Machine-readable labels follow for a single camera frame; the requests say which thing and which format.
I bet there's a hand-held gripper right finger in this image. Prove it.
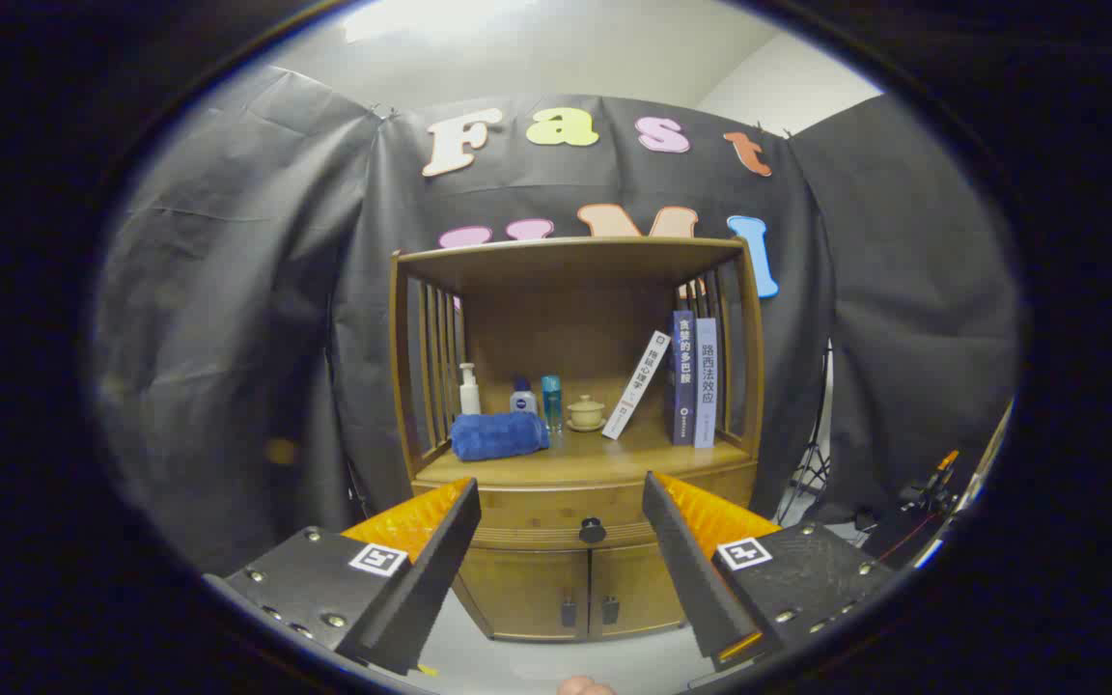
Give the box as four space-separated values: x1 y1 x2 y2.
641 470 897 674

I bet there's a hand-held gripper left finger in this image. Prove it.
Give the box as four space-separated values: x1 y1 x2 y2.
204 476 483 677

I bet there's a wooden drawer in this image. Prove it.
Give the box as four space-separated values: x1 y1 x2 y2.
459 461 760 553

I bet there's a wooden cabinet door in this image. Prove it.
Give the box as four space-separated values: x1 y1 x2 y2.
453 545 592 641
589 542 688 638

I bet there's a wooden cabinet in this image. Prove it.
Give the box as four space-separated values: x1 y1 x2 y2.
388 236 766 643

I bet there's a blue rolled towel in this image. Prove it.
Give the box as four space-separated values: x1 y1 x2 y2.
450 412 551 462

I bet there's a dark blue book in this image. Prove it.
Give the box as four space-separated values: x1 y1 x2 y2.
671 310 697 446

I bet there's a light purple book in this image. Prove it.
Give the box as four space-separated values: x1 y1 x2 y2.
694 318 718 449

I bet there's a white book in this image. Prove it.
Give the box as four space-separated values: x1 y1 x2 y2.
601 330 672 441

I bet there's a black device with orange tip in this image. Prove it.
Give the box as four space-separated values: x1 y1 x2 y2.
899 449 962 517

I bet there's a black backdrop cloth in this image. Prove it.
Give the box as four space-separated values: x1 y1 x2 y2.
93 66 1025 580

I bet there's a red cable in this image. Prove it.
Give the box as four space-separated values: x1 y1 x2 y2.
875 512 943 566

